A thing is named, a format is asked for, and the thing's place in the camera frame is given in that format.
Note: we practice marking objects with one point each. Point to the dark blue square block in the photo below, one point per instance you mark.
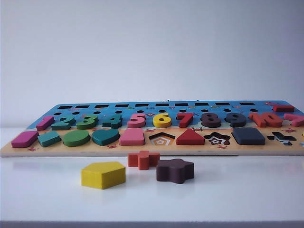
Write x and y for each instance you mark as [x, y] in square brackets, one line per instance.
[248, 136]

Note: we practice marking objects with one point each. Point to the yellow number six piece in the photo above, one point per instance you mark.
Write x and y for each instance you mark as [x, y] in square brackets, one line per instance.
[161, 124]

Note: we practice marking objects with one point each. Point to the pink number five piece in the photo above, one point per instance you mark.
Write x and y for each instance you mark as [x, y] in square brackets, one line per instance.
[136, 124]

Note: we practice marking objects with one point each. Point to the pink trapezoid block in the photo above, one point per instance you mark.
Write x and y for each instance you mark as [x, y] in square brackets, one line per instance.
[131, 137]

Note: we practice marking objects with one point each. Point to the red number seven piece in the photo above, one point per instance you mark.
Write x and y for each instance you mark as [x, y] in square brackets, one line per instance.
[186, 116]

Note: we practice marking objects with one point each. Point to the teal number four piece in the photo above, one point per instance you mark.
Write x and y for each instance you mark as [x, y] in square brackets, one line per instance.
[116, 122]

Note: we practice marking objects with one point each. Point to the red triangle block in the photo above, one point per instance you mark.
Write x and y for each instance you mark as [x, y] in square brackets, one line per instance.
[190, 140]

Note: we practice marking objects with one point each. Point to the orange cross block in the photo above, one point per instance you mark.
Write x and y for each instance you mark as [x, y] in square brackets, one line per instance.
[142, 161]

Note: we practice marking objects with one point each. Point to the teal heart block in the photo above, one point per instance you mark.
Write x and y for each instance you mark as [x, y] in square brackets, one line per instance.
[105, 137]

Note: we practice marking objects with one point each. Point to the brown number eight piece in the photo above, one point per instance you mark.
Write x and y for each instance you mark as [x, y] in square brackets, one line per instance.
[206, 124]

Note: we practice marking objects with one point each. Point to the green number three piece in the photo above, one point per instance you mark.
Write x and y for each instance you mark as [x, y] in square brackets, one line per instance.
[91, 124]

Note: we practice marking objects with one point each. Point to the brown star block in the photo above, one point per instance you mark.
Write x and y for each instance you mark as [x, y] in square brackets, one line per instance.
[174, 172]

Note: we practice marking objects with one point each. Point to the yellow pentagon block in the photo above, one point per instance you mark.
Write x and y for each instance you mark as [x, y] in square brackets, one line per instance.
[102, 175]

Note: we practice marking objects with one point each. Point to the green oval block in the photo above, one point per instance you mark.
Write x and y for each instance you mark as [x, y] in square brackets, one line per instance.
[76, 139]

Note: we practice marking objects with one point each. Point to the colourful wooden puzzle board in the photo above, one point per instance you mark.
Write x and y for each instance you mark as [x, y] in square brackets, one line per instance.
[71, 150]

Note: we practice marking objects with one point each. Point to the teal number two piece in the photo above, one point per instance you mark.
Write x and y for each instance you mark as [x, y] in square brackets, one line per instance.
[60, 127]

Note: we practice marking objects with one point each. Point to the teal trapezoid block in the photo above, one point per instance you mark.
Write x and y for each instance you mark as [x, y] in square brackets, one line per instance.
[48, 139]

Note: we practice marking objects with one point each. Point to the magenta number one piece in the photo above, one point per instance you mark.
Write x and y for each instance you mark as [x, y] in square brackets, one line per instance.
[45, 123]

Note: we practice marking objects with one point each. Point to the orange number ten piece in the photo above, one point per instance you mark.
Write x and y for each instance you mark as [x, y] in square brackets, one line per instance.
[261, 122]

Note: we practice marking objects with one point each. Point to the magenta parallelogram block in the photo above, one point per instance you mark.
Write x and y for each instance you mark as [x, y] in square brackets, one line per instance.
[23, 140]

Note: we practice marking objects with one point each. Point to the red minus sign piece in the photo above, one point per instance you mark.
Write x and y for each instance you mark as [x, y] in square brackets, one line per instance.
[283, 108]

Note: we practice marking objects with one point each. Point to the pink math sign piece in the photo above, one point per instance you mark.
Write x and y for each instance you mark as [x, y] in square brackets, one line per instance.
[297, 120]

